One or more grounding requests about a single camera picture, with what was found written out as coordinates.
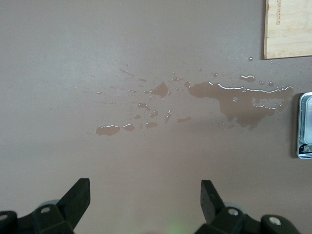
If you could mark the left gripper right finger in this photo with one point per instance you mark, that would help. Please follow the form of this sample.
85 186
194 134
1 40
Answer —
209 202

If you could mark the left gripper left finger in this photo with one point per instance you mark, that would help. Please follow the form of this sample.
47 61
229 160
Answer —
73 202

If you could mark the silver digital kitchen scale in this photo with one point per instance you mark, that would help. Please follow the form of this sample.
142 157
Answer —
304 122

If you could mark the wooden cutting board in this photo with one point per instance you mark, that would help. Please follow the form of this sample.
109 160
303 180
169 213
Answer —
287 29

